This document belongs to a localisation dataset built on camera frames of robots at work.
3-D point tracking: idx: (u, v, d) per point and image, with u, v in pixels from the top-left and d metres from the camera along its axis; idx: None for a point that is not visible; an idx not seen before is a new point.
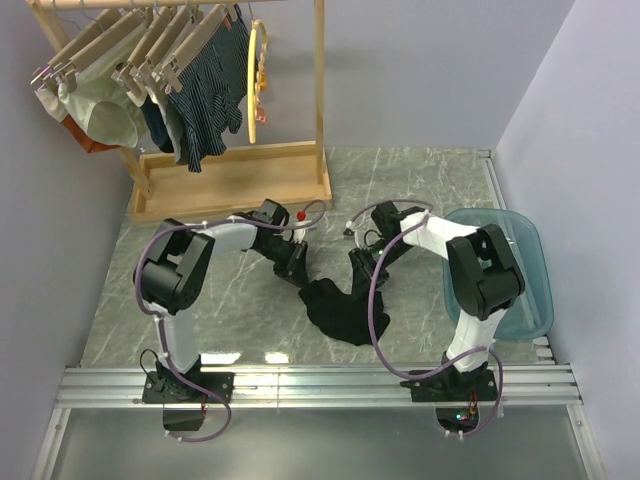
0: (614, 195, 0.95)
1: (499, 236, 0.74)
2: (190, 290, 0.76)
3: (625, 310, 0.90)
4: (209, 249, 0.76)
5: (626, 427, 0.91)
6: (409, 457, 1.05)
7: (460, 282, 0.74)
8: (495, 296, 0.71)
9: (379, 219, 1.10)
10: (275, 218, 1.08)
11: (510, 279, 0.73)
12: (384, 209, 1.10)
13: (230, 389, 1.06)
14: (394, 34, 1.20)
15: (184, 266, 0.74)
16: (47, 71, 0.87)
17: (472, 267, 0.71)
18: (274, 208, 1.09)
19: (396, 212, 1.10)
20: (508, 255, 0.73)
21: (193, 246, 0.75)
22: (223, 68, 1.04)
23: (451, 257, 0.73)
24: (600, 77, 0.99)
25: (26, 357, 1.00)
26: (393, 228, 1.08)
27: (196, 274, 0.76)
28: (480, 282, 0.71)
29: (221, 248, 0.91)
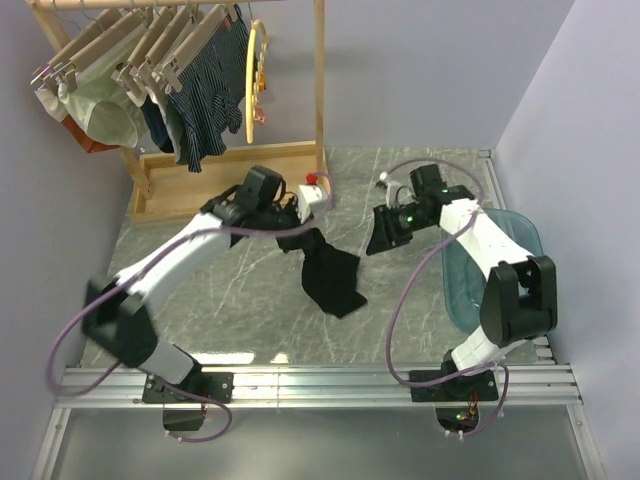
0: (614, 194, 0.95)
1: (550, 275, 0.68)
2: (139, 345, 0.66)
3: (626, 310, 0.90)
4: (142, 312, 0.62)
5: (627, 427, 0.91)
6: (409, 457, 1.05)
7: (490, 311, 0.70)
8: (523, 334, 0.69)
9: (419, 184, 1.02)
10: (265, 196, 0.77)
11: (542, 317, 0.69)
12: (428, 174, 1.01)
13: (229, 389, 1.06)
14: (394, 34, 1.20)
15: (119, 336, 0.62)
16: (47, 71, 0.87)
17: (510, 302, 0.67)
18: (262, 180, 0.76)
19: (439, 181, 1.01)
20: (551, 294, 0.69)
21: (121, 316, 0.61)
22: (223, 68, 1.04)
23: (491, 287, 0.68)
24: (601, 77, 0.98)
25: (26, 357, 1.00)
26: (433, 205, 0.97)
27: (138, 336, 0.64)
28: (511, 320, 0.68)
29: (183, 272, 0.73)
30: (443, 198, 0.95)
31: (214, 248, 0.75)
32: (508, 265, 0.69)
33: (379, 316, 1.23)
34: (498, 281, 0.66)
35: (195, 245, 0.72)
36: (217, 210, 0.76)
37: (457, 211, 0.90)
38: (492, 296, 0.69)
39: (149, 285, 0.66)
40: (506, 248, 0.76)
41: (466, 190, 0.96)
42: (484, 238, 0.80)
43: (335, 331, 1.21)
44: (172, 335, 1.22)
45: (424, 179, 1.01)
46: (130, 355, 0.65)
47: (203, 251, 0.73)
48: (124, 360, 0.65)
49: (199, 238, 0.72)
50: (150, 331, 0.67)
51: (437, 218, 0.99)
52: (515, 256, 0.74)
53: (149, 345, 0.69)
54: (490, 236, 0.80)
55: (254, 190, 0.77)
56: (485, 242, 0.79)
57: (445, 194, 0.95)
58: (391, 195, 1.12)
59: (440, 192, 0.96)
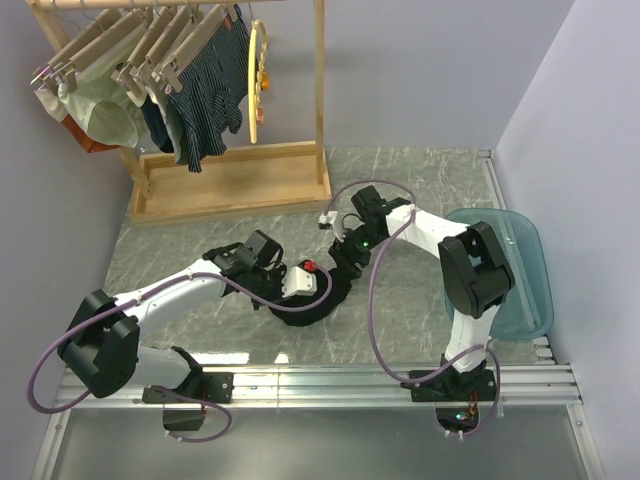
0: (614, 195, 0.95)
1: (489, 235, 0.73)
2: (115, 376, 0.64)
3: (626, 309, 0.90)
4: (133, 338, 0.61)
5: (627, 426, 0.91)
6: (409, 457, 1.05)
7: (451, 282, 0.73)
8: (489, 294, 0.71)
9: (361, 207, 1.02)
10: (262, 257, 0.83)
11: (502, 277, 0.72)
12: (366, 194, 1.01)
13: (229, 389, 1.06)
14: (395, 34, 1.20)
15: (101, 358, 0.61)
16: (47, 71, 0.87)
17: (466, 269, 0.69)
18: (264, 243, 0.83)
19: (379, 199, 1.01)
20: (497, 252, 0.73)
21: (109, 337, 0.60)
22: (223, 68, 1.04)
23: (443, 258, 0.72)
24: (601, 76, 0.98)
25: (27, 358, 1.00)
26: (377, 222, 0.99)
27: (120, 362, 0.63)
28: (472, 282, 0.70)
29: (172, 312, 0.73)
30: (385, 211, 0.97)
31: (209, 292, 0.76)
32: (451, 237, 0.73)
33: (379, 316, 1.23)
34: (447, 251, 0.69)
35: (195, 284, 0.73)
36: (217, 259, 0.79)
37: (396, 215, 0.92)
38: (448, 267, 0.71)
39: (144, 312, 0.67)
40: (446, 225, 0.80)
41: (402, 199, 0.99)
42: (426, 225, 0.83)
43: (335, 331, 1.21)
44: (172, 335, 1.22)
45: (363, 201, 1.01)
46: (104, 379, 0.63)
47: (198, 292, 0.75)
48: (98, 384, 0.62)
49: (199, 279, 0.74)
50: (131, 361, 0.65)
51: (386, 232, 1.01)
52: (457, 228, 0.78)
53: (127, 373, 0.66)
54: (432, 222, 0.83)
55: (255, 249, 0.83)
56: (428, 228, 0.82)
57: (384, 209, 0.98)
58: (338, 228, 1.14)
59: (381, 208, 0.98)
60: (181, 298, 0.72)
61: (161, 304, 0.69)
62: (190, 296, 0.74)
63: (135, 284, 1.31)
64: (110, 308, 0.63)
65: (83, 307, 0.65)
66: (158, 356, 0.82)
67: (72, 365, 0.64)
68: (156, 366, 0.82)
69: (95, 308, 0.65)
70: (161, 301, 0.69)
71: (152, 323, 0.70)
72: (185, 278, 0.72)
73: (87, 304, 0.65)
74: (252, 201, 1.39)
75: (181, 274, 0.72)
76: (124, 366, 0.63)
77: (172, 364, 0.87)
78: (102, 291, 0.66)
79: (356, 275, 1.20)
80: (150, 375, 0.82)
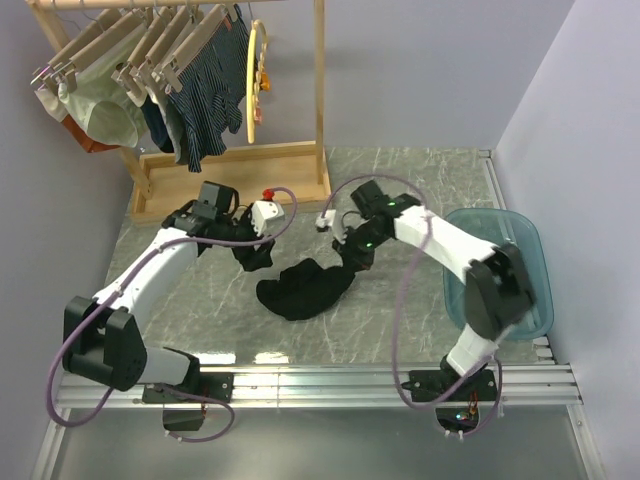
0: (614, 195, 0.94)
1: (516, 259, 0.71)
2: (131, 364, 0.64)
3: (626, 308, 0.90)
4: (131, 325, 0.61)
5: (627, 426, 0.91)
6: (409, 457, 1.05)
7: (474, 306, 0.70)
8: (511, 319, 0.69)
9: (363, 204, 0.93)
10: (221, 205, 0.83)
11: (526, 300, 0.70)
12: (369, 190, 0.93)
13: (229, 389, 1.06)
14: (394, 34, 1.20)
15: (109, 355, 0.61)
16: (47, 71, 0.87)
17: (495, 296, 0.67)
18: (217, 191, 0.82)
19: (382, 195, 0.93)
20: (524, 275, 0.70)
21: (110, 335, 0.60)
22: (222, 68, 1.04)
23: (469, 284, 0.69)
24: (601, 76, 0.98)
25: (27, 358, 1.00)
26: (384, 220, 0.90)
27: (129, 352, 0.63)
28: (498, 308, 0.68)
29: (159, 289, 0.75)
30: (393, 211, 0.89)
31: (183, 258, 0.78)
32: (478, 262, 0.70)
33: (379, 315, 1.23)
34: (475, 278, 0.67)
35: (166, 256, 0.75)
36: (178, 222, 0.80)
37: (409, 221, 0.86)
38: (472, 293, 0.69)
39: (131, 299, 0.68)
40: (468, 243, 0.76)
41: (412, 199, 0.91)
42: (445, 240, 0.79)
43: (335, 331, 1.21)
44: (172, 335, 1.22)
45: (366, 198, 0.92)
46: (124, 372, 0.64)
47: (173, 263, 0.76)
48: (119, 379, 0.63)
49: (168, 249, 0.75)
50: (139, 347, 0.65)
51: (392, 233, 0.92)
52: (481, 249, 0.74)
53: (140, 359, 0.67)
54: (453, 239, 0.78)
55: (211, 200, 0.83)
56: (447, 243, 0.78)
57: (393, 208, 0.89)
58: (337, 225, 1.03)
59: (389, 206, 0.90)
60: (161, 272, 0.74)
61: (143, 287, 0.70)
62: (169, 268, 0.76)
63: None
64: (99, 305, 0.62)
65: (66, 318, 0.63)
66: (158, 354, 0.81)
67: (85, 374, 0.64)
68: (157, 365, 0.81)
69: (80, 314, 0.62)
70: (143, 284, 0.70)
71: (143, 307, 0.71)
72: (156, 251, 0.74)
73: (70, 314, 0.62)
74: (252, 201, 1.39)
75: (151, 250, 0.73)
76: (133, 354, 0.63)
77: (171, 360, 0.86)
78: (79, 296, 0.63)
79: (368, 264, 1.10)
80: (152, 376, 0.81)
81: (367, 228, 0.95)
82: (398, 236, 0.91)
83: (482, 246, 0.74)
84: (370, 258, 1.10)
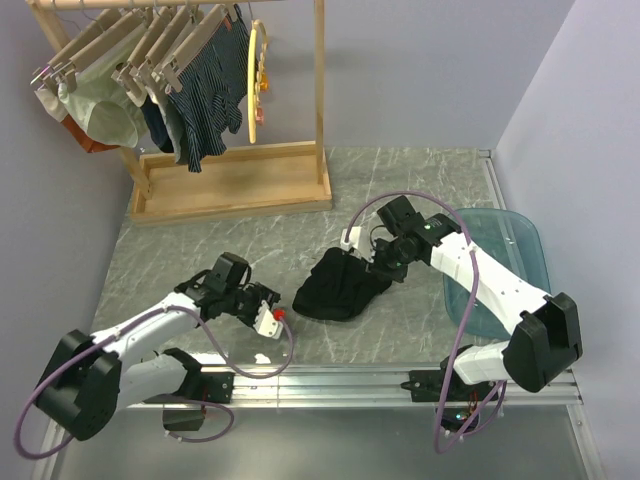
0: (614, 195, 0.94)
1: (572, 314, 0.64)
2: (96, 414, 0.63)
3: (626, 309, 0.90)
4: (115, 372, 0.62)
5: (627, 426, 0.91)
6: (409, 457, 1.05)
7: (515, 359, 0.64)
8: (554, 373, 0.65)
9: (392, 222, 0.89)
10: (231, 280, 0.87)
11: (571, 354, 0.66)
12: (399, 211, 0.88)
13: (229, 389, 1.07)
14: (394, 35, 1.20)
15: (81, 397, 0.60)
16: (47, 71, 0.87)
17: (543, 355, 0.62)
18: (230, 267, 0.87)
19: (413, 214, 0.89)
20: (574, 329, 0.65)
21: (92, 375, 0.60)
22: (222, 68, 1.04)
23: (519, 341, 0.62)
24: (601, 77, 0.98)
25: (27, 358, 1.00)
26: (417, 243, 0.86)
27: (101, 400, 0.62)
28: (544, 366, 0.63)
29: (152, 347, 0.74)
30: (430, 235, 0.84)
31: (182, 325, 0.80)
32: (532, 316, 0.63)
33: (379, 316, 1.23)
34: (533, 338, 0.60)
35: (170, 316, 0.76)
36: (188, 292, 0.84)
37: (450, 253, 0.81)
38: (520, 349, 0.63)
39: (125, 346, 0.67)
40: (521, 291, 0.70)
41: (451, 223, 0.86)
42: (495, 283, 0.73)
43: (335, 331, 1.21)
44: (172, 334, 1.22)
45: (398, 219, 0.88)
46: (85, 422, 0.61)
47: (173, 324, 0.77)
48: (80, 424, 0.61)
49: (173, 311, 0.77)
50: (112, 400, 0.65)
51: (424, 257, 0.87)
52: (536, 299, 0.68)
53: (107, 412, 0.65)
54: (501, 280, 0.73)
55: (222, 275, 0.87)
56: (497, 289, 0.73)
57: (430, 231, 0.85)
58: (365, 245, 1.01)
59: (423, 229, 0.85)
60: (160, 328, 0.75)
61: (139, 339, 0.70)
62: (168, 327, 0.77)
63: (135, 284, 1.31)
64: (94, 345, 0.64)
65: (59, 350, 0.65)
66: (148, 373, 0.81)
67: (50, 411, 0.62)
68: (146, 383, 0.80)
69: (74, 348, 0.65)
70: (139, 335, 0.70)
71: (130, 359, 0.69)
72: (162, 308, 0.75)
73: (65, 346, 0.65)
74: (252, 201, 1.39)
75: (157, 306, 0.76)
76: (104, 404, 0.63)
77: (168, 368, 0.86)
78: (78, 330, 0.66)
79: (401, 280, 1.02)
80: (142, 391, 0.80)
81: (398, 249, 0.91)
82: (429, 261, 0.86)
83: (537, 297, 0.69)
84: (404, 273, 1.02)
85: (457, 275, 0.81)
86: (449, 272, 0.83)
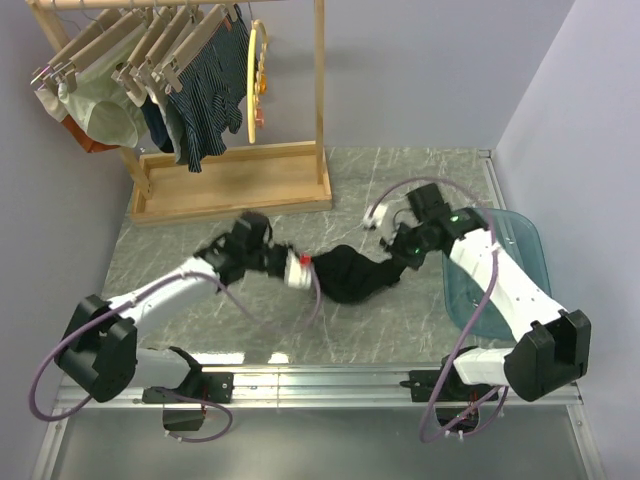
0: (615, 194, 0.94)
1: (585, 333, 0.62)
2: (116, 378, 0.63)
3: (627, 309, 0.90)
4: (131, 339, 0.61)
5: (627, 426, 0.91)
6: (409, 457, 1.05)
7: (517, 365, 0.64)
8: (553, 385, 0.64)
9: (418, 207, 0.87)
10: (253, 240, 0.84)
11: (574, 371, 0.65)
12: (430, 196, 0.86)
13: (229, 389, 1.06)
14: (395, 35, 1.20)
15: (99, 362, 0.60)
16: (47, 71, 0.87)
17: (545, 367, 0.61)
18: (249, 229, 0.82)
19: (441, 201, 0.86)
20: (582, 349, 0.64)
21: (108, 342, 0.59)
22: (223, 68, 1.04)
23: (524, 348, 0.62)
24: (601, 77, 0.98)
25: (26, 357, 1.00)
26: (439, 234, 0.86)
27: (119, 364, 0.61)
28: (544, 378, 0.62)
29: (165, 312, 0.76)
30: (455, 227, 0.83)
31: (201, 288, 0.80)
32: (542, 327, 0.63)
33: (380, 315, 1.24)
34: (537, 347, 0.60)
35: (186, 283, 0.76)
36: (208, 257, 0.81)
37: (471, 250, 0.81)
38: (524, 357, 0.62)
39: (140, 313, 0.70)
40: (535, 301, 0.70)
41: (478, 218, 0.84)
42: (510, 288, 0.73)
43: (336, 331, 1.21)
44: (172, 335, 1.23)
45: (426, 204, 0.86)
46: (105, 385, 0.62)
47: (190, 291, 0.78)
48: (99, 388, 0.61)
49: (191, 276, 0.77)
50: (131, 363, 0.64)
51: (444, 248, 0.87)
52: (548, 313, 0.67)
53: (127, 376, 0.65)
54: (518, 285, 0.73)
55: (241, 238, 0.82)
56: (512, 293, 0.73)
57: (455, 223, 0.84)
58: (388, 225, 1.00)
59: (450, 220, 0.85)
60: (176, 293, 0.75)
61: (155, 306, 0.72)
62: (185, 291, 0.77)
63: (135, 284, 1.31)
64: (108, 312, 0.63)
65: (78, 314, 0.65)
66: (156, 358, 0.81)
67: (72, 373, 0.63)
68: (154, 370, 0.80)
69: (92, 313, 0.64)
70: (156, 304, 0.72)
71: (147, 322, 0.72)
72: (179, 275, 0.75)
73: (82, 310, 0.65)
74: (252, 201, 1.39)
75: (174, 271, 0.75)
76: (122, 368, 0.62)
77: (170, 367, 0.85)
78: (96, 295, 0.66)
79: (416, 268, 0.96)
80: (146, 378, 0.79)
81: (418, 236, 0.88)
82: (449, 253, 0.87)
83: (551, 310, 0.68)
84: (421, 262, 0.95)
85: (474, 272, 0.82)
86: (467, 268, 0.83)
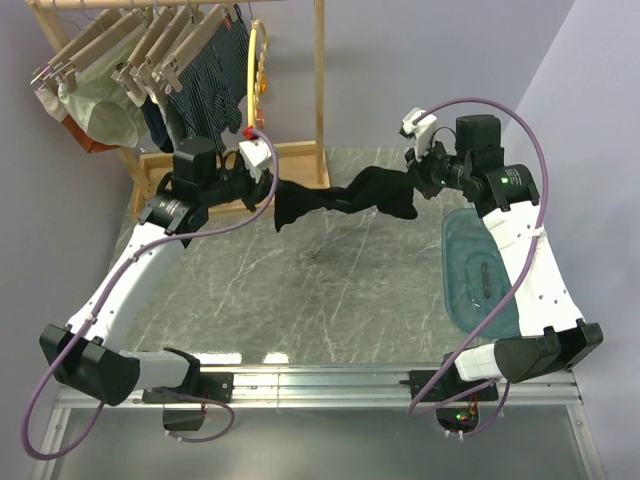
0: (614, 194, 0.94)
1: (592, 347, 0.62)
2: (121, 382, 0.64)
3: (627, 309, 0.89)
4: (108, 354, 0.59)
5: (628, 426, 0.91)
6: (409, 456, 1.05)
7: (509, 356, 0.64)
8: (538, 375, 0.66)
9: (468, 139, 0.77)
10: (204, 173, 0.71)
11: (562, 367, 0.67)
12: (482, 137, 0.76)
13: (229, 389, 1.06)
14: (395, 35, 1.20)
15: (95, 381, 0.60)
16: (47, 71, 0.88)
17: (538, 366, 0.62)
18: (190, 163, 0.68)
19: (495, 145, 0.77)
20: (579, 356, 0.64)
21: (88, 366, 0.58)
22: (223, 68, 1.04)
23: (527, 349, 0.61)
24: (602, 76, 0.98)
25: (26, 357, 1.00)
26: (481, 189, 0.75)
27: (114, 375, 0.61)
28: (533, 372, 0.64)
29: (137, 306, 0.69)
30: (503, 186, 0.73)
31: (164, 260, 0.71)
32: (553, 336, 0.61)
33: (379, 315, 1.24)
34: (537, 357, 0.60)
35: (142, 266, 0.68)
36: (158, 214, 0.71)
37: (511, 225, 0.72)
38: (523, 356, 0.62)
39: (105, 326, 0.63)
40: (558, 304, 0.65)
41: (531, 185, 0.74)
42: (537, 283, 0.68)
43: (336, 331, 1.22)
44: (172, 335, 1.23)
45: (475, 145, 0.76)
46: (115, 391, 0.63)
47: (153, 270, 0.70)
48: (110, 395, 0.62)
49: (144, 255, 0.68)
50: (127, 364, 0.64)
51: (479, 206, 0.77)
52: (566, 321, 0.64)
53: (132, 374, 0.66)
54: (545, 282, 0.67)
55: (187, 177, 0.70)
56: (536, 289, 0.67)
57: (502, 184, 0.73)
58: (422, 143, 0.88)
59: (497, 179, 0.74)
60: (137, 283, 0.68)
61: (118, 309, 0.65)
62: (145, 273, 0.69)
63: None
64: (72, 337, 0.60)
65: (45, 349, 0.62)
66: (155, 360, 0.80)
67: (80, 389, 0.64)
68: (155, 371, 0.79)
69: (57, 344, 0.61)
70: (118, 306, 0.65)
71: (123, 327, 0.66)
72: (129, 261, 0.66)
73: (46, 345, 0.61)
74: None
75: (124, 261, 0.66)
76: (120, 374, 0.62)
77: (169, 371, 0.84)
78: (52, 327, 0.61)
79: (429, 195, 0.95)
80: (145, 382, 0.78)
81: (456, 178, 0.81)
82: (482, 215, 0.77)
83: (568, 317, 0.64)
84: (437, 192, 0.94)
85: (503, 249, 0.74)
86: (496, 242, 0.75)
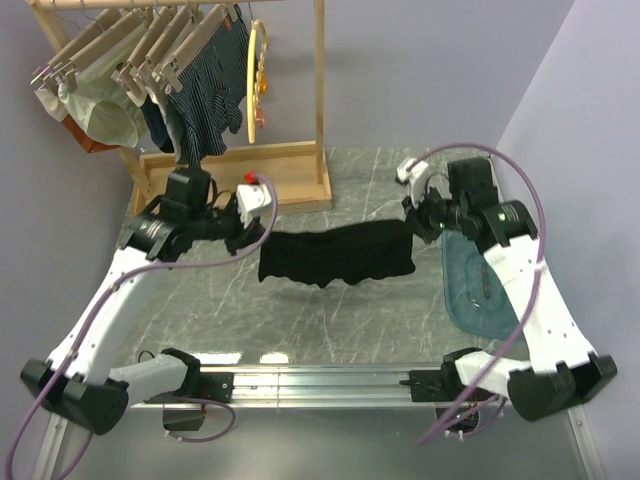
0: (614, 195, 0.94)
1: (608, 380, 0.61)
2: (107, 413, 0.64)
3: (627, 309, 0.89)
4: (90, 389, 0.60)
5: (628, 426, 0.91)
6: (409, 456, 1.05)
7: (521, 393, 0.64)
8: (553, 410, 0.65)
9: (461, 178, 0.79)
10: (195, 203, 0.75)
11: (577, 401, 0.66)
12: (474, 176, 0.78)
13: (229, 389, 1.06)
14: (394, 35, 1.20)
15: (79, 415, 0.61)
16: (47, 71, 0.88)
17: (552, 403, 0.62)
18: (186, 184, 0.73)
19: (487, 184, 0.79)
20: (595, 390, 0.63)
21: (71, 402, 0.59)
22: (223, 69, 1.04)
23: (541, 388, 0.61)
24: (602, 77, 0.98)
25: (27, 357, 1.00)
26: (480, 226, 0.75)
27: (98, 408, 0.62)
28: (549, 408, 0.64)
29: (121, 335, 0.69)
30: (502, 222, 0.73)
31: (147, 288, 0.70)
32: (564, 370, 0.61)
33: (379, 315, 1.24)
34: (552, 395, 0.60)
35: (122, 297, 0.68)
36: (140, 234, 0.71)
37: (512, 261, 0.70)
38: (537, 393, 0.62)
39: (86, 362, 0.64)
40: (569, 338, 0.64)
41: (529, 221, 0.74)
42: (545, 318, 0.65)
43: (336, 331, 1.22)
44: (172, 335, 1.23)
45: (468, 185, 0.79)
46: (101, 422, 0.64)
47: (137, 298, 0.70)
48: (97, 426, 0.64)
49: (126, 284, 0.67)
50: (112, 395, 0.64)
51: (480, 243, 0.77)
52: (579, 354, 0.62)
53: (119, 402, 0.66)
54: (554, 317, 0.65)
55: (179, 197, 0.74)
56: (544, 325, 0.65)
57: (501, 220, 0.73)
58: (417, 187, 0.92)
59: (495, 216, 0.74)
60: (120, 315, 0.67)
61: (99, 344, 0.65)
62: (128, 304, 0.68)
63: None
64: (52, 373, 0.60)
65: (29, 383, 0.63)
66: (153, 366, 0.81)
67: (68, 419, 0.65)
68: (153, 375, 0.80)
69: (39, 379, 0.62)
70: (98, 340, 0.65)
71: (108, 356, 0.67)
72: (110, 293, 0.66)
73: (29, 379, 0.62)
74: None
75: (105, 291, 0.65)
76: (105, 407, 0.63)
77: (167, 374, 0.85)
78: (33, 363, 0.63)
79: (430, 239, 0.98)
80: (143, 386, 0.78)
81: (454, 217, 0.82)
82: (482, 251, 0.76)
83: (579, 353, 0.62)
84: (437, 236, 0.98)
85: (507, 285, 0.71)
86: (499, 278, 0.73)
